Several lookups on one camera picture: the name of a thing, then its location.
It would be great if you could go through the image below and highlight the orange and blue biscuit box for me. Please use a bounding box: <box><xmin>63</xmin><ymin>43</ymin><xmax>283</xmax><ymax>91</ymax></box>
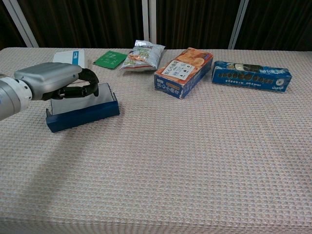
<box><xmin>154</xmin><ymin>47</ymin><xmax>214</xmax><ymax>99</ymax></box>

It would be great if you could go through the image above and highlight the silver snack bag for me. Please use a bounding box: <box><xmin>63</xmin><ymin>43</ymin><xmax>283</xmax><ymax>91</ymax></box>
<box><xmin>119</xmin><ymin>39</ymin><xmax>166</xmax><ymax>73</ymax></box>

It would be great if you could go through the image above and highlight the pink waffle tablecloth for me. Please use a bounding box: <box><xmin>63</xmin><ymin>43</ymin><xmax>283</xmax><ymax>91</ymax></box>
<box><xmin>0</xmin><ymin>47</ymin><xmax>312</xmax><ymax>234</ymax></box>

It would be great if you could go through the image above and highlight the white box with blue stripe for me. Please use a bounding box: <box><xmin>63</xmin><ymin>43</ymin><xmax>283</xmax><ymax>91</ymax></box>
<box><xmin>53</xmin><ymin>49</ymin><xmax>88</xmax><ymax>69</ymax></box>

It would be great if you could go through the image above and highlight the blue cookie package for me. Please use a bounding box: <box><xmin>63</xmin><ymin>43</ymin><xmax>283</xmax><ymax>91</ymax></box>
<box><xmin>211</xmin><ymin>60</ymin><xmax>293</xmax><ymax>93</ymax></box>

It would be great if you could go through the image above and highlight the green flat packet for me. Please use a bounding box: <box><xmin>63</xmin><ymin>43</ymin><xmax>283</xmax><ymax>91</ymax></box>
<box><xmin>93</xmin><ymin>50</ymin><xmax>128</xmax><ymax>70</ymax></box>

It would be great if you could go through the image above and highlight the dark brown curtain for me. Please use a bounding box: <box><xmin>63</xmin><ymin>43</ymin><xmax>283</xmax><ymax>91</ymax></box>
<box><xmin>0</xmin><ymin>0</ymin><xmax>26</xmax><ymax>51</ymax></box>
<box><xmin>235</xmin><ymin>0</ymin><xmax>312</xmax><ymax>52</ymax></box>
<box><xmin>156</xmin><ymin>0</ymin><xmax>241</xmax><ymax>50</ymax></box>
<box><xmin>17</xmin><ymin>0</ymin><xmax>147</xmax><ymax>49</ymax></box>

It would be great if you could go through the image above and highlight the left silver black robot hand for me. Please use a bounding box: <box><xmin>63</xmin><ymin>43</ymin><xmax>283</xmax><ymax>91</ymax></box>
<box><xmin>14</xmin><ymin>62</ymin><xmax>99</xmax><ymax>101</ymax></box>

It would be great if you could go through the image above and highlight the white metal frame post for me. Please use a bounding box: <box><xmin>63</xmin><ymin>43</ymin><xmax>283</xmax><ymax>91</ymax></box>
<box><xmin>228</xmin><ymin>0</ymin><xmax>249</xmax><ymax>50</ymax></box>
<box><xmin>142</xmin><ymin>0</ymin><xmax>150</xmax><ymax>42</ymax></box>
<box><xmin>149</xmin><ymin>0</ymin><xmax>157</xmax><ymax>45</ymax></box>
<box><xmin>2</xmin><ymin>0</ymin><xmax>39</xmax><ymax>48</ymax></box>

